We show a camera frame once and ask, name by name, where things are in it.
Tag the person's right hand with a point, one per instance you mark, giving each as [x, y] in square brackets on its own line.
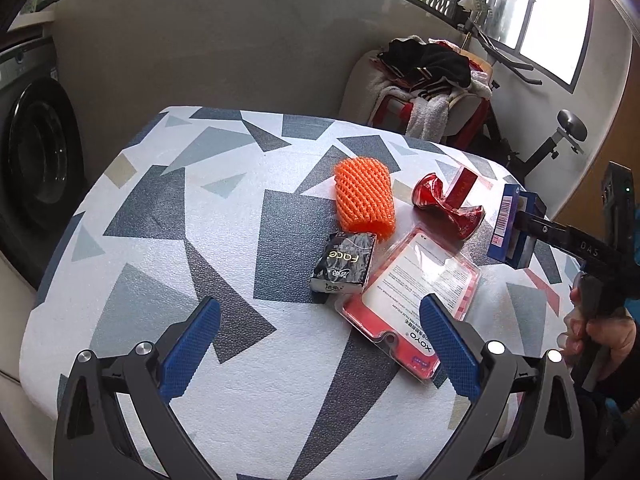
[610, 337]

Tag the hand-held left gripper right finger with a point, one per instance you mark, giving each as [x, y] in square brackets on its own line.
[450, 347]

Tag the beige chair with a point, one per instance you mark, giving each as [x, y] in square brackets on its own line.
[355, 85]

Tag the black tissue packet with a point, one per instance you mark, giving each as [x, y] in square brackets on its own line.
[342, 262]

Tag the geometric patterned tablecloth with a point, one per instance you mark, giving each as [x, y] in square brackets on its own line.
[200, 230]

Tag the red cloth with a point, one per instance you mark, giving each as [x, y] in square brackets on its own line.
[470, 125]

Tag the white fluffy towel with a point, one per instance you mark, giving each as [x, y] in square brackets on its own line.
[430, 115]

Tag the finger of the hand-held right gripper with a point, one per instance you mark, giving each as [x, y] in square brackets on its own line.
[565, 240]

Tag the blue cardboard box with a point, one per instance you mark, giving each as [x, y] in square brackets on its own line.
[502, 230]

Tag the person's right forearm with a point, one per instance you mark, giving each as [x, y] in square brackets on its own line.
[622, 377]

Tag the dark grey washing machine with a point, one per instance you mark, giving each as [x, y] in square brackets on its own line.
[40, 160]

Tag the red plastic blister package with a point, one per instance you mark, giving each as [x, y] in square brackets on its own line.
[425, 280]

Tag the black exercise bike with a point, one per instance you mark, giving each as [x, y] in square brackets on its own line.
[537, 152]

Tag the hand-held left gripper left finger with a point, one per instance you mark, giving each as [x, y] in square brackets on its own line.
[190, 350]

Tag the orange foam fruit net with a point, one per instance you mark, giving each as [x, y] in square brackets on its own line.
[362, 195]

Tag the black striped garment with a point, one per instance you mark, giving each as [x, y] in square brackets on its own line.
[435, 67]

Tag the white fuzzy garment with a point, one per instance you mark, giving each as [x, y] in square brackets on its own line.
[481, 82]

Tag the small red box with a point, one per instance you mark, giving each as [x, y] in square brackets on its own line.
[460, 185]

